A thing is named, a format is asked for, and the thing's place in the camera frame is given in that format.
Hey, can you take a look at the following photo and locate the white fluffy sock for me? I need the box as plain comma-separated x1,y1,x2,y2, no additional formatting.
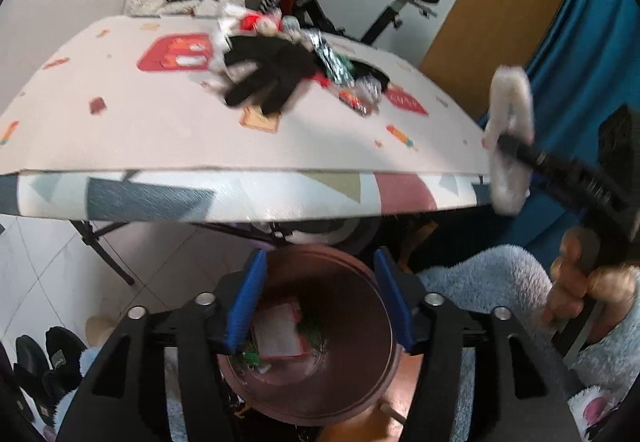
482,66,535,216

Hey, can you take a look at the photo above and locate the red snack wrapper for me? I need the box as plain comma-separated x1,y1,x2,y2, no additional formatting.
337,90,378,117

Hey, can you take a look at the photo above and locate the black glove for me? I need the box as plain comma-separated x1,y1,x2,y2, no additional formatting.
224,35,320,116

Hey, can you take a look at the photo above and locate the green plush toy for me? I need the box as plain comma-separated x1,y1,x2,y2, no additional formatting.
241,344,272,375

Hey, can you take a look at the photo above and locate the black round dish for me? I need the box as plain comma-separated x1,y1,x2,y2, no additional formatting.
349,58,390,92

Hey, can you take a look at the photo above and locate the red cigarette box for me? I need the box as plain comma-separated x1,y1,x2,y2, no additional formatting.
239,13,278,34

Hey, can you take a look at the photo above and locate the brown round trash bin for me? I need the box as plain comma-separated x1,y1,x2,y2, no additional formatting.
218,245,399,426

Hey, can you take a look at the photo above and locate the person's right hand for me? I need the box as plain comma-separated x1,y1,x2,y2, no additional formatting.
541,226,638,344

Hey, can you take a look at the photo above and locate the blue curtain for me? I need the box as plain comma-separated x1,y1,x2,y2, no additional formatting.
479,0,640,273

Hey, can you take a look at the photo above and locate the blue fleece sleeve left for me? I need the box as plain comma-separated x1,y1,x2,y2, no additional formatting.
52,345,189,442

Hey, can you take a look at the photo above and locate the black slipper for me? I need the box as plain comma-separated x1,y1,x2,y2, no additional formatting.
13,335,56,428
46,326,87,392

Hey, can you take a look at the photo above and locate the folding table with patterned cover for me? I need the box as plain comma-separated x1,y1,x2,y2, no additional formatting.
0,14,501,288

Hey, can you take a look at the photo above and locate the pink cartoon table mat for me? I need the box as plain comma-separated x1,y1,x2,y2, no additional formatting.
1,16,488,175

